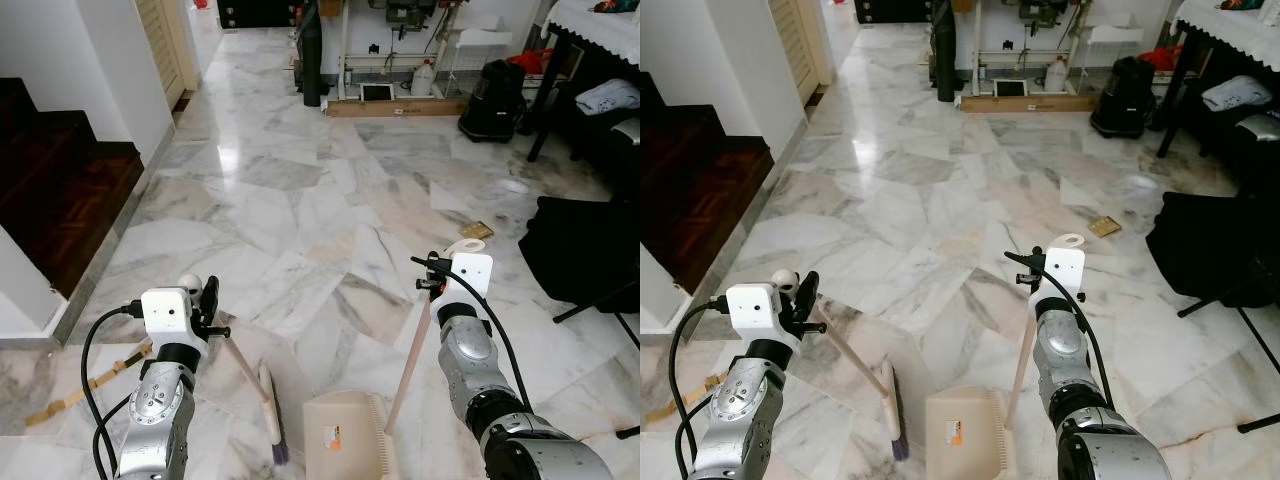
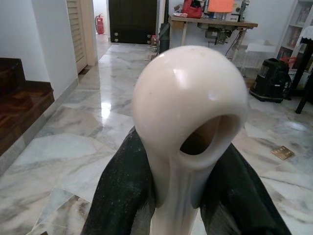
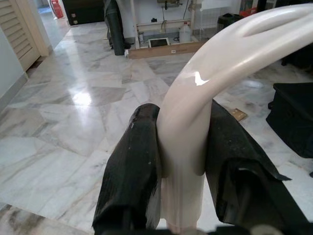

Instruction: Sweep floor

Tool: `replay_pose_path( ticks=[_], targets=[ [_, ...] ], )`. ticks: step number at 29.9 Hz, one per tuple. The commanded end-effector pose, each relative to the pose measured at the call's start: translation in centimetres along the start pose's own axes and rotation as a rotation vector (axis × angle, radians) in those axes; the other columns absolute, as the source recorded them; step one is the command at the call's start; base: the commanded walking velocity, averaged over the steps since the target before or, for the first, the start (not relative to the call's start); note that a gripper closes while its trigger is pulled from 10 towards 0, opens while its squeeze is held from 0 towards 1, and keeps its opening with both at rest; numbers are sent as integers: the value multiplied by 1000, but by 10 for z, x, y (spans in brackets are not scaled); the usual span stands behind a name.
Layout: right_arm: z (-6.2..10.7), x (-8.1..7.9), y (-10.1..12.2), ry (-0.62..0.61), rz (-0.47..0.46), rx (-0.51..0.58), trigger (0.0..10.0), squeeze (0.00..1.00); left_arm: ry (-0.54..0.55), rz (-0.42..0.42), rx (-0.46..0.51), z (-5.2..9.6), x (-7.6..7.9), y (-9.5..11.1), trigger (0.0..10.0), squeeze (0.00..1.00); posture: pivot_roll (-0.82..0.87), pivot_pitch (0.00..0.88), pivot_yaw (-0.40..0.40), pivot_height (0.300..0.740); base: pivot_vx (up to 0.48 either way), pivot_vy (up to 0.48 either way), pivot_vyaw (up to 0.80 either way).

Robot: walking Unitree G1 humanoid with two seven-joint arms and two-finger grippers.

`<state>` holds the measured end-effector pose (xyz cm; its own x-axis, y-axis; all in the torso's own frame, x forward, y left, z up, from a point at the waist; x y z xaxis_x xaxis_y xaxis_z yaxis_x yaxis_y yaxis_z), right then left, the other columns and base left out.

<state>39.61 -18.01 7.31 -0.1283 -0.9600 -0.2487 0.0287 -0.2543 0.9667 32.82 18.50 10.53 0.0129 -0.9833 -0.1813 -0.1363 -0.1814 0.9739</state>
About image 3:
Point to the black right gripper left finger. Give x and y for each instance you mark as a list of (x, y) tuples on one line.
[(129, 171)]

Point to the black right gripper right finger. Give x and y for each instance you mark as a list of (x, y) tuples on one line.
[(234, 171)]

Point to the cream louvered door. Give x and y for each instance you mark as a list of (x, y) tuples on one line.
[(17, 31)]

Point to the black waste bin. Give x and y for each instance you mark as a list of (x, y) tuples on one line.
[(227, 22)]

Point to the clear plastic jug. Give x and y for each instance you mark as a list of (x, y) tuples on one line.
[(185, 33)]

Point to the white wooden frame stand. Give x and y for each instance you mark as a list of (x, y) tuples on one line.
[(151, 25)]

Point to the long flat cardboard box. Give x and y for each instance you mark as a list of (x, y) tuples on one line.
[(159, 52)]

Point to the red fire extinguisher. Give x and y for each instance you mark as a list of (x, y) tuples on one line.
[(58, 8)]

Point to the red box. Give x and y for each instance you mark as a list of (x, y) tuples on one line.
[(247, 12)]

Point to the black fabric bag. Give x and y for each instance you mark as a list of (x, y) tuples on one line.
[(293, 117)]

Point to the black bulky case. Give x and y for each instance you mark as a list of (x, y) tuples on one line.
[(300, 61)]

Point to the white framed dark panel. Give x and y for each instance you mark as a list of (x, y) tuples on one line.
[(159, 42)]

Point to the dark grey standing roll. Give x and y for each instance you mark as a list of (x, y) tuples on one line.
[(116, 31)]

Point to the small wooden block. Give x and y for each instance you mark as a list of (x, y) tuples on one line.
[(238, 113)]

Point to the black low cabinet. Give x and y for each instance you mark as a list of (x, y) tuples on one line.
[(85, 12)]

